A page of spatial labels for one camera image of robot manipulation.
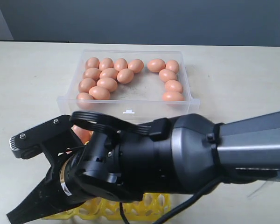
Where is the yellow plastic egg tray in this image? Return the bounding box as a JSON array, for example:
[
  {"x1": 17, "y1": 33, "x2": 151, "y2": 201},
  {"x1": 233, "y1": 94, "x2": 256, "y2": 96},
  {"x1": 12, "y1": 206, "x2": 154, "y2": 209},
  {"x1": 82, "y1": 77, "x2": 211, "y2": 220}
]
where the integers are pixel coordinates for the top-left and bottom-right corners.
[{"x1": 45, "y1": 193, "x2": 171, "y2": 222}]

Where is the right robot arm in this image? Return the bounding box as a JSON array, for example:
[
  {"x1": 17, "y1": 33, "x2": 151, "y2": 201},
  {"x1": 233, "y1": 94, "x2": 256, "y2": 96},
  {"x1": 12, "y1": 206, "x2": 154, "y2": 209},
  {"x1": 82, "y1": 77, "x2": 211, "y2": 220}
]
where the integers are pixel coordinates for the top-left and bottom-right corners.
[{"x1": 7, "y1": 111, "x2": 280, "y2": 224}]

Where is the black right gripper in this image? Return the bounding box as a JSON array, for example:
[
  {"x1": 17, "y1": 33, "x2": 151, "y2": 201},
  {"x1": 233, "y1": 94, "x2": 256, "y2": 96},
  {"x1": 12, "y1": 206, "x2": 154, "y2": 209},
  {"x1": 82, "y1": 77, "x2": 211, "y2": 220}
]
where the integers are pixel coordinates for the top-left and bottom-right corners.
[{"x1": 7, "y1": 131, "x2": 144, "y2": 224}]

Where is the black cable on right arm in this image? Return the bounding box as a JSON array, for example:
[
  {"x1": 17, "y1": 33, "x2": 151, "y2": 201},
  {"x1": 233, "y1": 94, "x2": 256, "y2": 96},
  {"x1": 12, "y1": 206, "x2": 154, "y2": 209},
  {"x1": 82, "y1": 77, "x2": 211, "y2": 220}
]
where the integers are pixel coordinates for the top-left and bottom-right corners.
[{"x1": 58, "y1": 111, "x2": 224, "y2": 224}]

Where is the clear plastic box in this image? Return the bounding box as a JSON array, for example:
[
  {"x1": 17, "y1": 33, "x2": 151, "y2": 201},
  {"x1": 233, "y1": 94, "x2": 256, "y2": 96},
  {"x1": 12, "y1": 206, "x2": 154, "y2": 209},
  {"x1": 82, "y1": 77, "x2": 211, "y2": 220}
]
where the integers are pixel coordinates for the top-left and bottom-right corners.
[{"x1": 57, "y1": 50, "x2": 200, "y2": 124}]

